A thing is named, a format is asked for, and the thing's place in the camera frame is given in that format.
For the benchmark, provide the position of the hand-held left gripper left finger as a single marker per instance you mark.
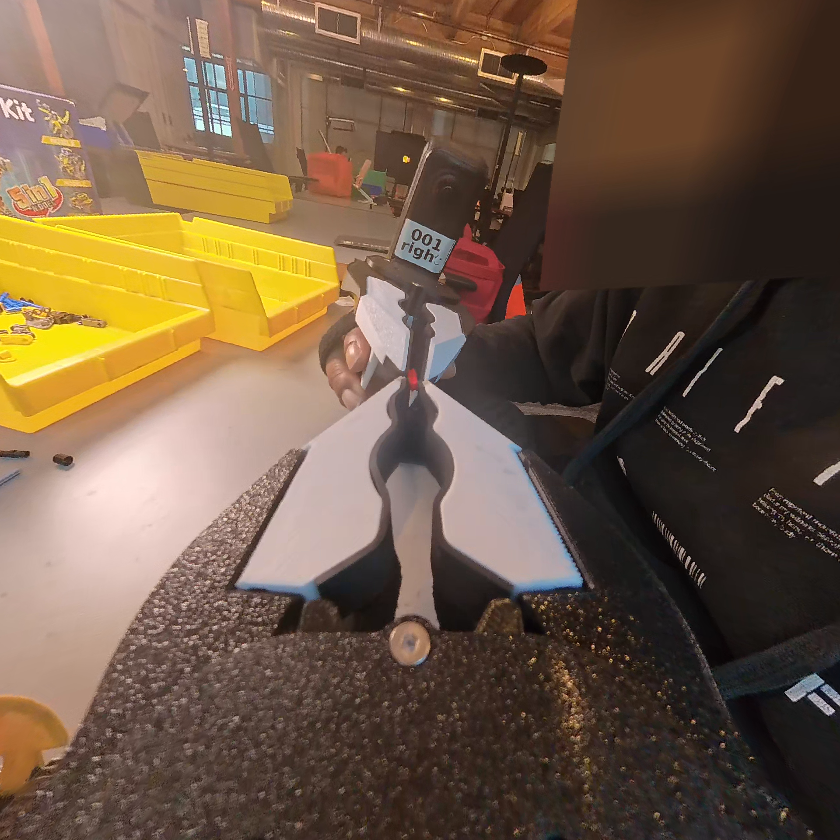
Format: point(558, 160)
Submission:
point(315, 525)

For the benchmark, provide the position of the black floor lamp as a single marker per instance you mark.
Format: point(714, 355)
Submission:
point(523, 66)

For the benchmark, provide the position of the loose yellow grey bricks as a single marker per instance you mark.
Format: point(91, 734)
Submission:
point(53, 319)

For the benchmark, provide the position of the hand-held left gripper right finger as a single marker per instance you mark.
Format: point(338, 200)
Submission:
point(519, 519)

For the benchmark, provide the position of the dark printed box stack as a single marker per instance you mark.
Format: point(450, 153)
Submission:
point(46, 158)

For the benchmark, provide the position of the yellow tracked brick vehicle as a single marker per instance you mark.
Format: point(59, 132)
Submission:
point(26, 735)

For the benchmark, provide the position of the stack of yellow bins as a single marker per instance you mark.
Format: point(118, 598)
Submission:
point(210, 184)

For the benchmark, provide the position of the person's right hand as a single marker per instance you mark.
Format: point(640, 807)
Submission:
point(351, 368)

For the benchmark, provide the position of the black brick axle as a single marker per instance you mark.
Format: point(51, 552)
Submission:
point(13, 453)

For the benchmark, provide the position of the grey desk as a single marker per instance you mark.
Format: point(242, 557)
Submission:
point(158, 525)

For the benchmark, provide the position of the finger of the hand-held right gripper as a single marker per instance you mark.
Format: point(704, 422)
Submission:
point(385, 335)
point(448, 341)

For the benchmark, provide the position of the person's right forearm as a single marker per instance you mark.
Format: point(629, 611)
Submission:
point(525, 355)

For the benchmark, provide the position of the black monitor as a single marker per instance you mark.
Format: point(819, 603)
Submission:
point(398, 151)

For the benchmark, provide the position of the yellow plastic bin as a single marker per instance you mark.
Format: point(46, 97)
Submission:
point(79, 368)
point(263, 295)

